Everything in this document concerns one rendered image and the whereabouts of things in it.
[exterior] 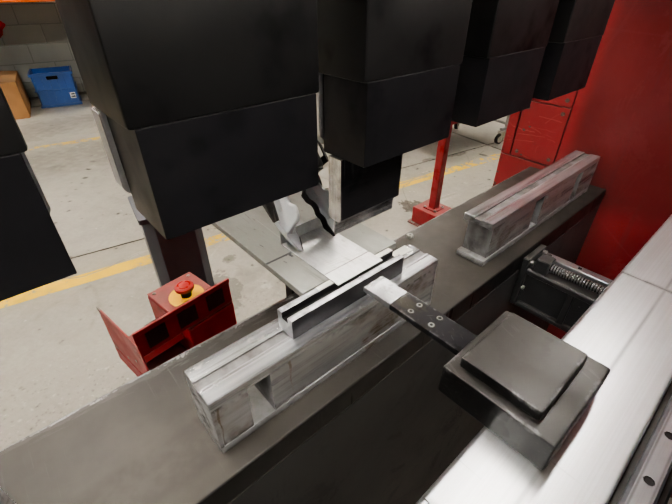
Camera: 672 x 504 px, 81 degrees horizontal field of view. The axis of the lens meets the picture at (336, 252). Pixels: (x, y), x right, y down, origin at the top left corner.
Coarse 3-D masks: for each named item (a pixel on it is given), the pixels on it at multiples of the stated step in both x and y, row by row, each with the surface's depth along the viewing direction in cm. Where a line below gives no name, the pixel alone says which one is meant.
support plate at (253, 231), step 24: (240, 216) 67; (264, 216) 67; (312, 216) 67; (240, 240) 61; (264, 240) 61; (360, 240) 61; (384, 240) 61; (264, 264) 56; (288, 264) 56; (312, 288) 51
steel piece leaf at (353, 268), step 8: (360, 256) 57; (368, 256) 57; (376, 256) 57; (352, 264) 55; (360, 264) 55; (368, 264) 55; (336, 272) 54; (344, 272) 54; (352, 272) 54; (360, 272) 54; (336, 280) 52; (344, 280) 52
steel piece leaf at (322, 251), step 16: (304, 224) 61; (320, 224) 63; (304, 240) 60; (320, 240) 60; (336, 240) 60; (304, 256) 57; (320, 256) 57; (336, 256) 57; (352, 256) 57; (320, 272) 54
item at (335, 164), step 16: (336, 160) 42; (400, 160) 48; (336, 176) 43; (352, 176) 43; (368, 176) 45; (384, 176) 47; (400, 176) 49; (336, 192) 44; (352, 192) 44; (368, 192) 46; (384, 192) 48; (336, 208) 45; (352, 208) 46; (368, 208) 48; (384, 208) 51; (336, 224) 46; (352, 224) 48
